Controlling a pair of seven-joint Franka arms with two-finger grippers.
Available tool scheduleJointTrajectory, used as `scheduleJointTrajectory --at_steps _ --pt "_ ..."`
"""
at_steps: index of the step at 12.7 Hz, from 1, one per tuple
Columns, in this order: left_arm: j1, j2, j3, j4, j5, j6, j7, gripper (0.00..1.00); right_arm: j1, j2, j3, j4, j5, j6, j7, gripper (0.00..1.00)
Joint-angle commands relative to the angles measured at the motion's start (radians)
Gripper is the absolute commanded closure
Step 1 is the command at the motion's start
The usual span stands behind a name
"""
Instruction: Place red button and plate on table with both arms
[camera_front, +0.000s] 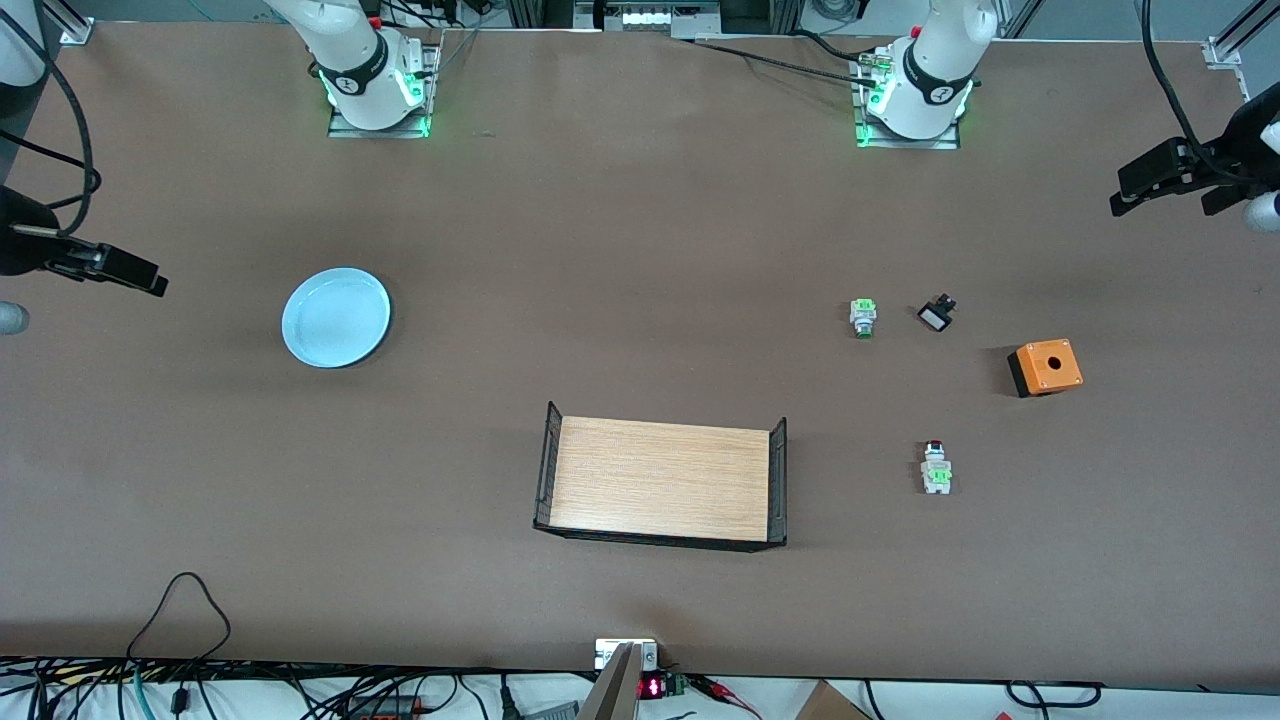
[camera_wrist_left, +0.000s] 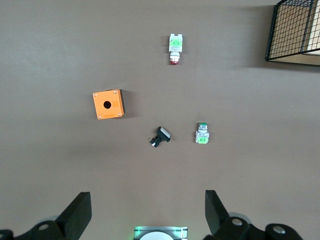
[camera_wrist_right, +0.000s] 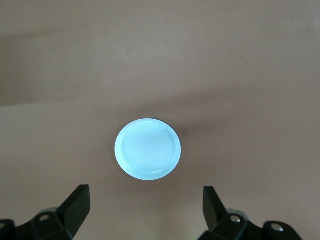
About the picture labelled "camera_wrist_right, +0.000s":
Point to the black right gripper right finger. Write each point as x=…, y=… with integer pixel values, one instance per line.
x=225, y=227

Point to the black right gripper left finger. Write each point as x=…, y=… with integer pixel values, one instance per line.
x=57, y=225

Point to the light blue round plate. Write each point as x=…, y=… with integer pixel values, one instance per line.
x=147, y=150

